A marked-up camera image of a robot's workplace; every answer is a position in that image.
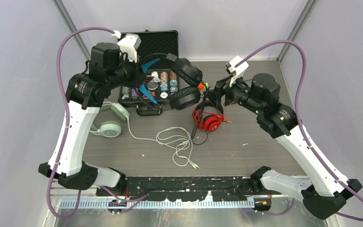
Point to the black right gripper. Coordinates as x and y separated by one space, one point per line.
222 86

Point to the teal poker chip stack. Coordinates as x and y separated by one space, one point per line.
126 92

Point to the mint green headphones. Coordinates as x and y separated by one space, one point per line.
111 129

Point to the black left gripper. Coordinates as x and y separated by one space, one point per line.
139 76

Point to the brown poker chip stack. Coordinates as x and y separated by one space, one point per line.
173 82

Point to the purple poker chip stack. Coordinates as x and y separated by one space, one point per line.
134 95

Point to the orange poker chip stack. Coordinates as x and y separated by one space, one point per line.
164 85

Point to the orange green cube block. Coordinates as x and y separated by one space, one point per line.
203 86

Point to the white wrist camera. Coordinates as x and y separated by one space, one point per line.
128 44
234 71

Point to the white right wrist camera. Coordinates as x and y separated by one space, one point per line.
234 71

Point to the grey round disc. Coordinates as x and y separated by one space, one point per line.
152 86

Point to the red headphones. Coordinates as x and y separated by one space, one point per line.
208 121

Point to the black blue headphones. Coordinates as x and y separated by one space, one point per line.
189 77

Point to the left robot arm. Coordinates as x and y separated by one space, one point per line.
111 66

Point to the black poker chip case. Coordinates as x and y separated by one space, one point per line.
154 42

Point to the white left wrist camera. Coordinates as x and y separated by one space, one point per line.
128 44

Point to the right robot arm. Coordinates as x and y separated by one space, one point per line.
326 191

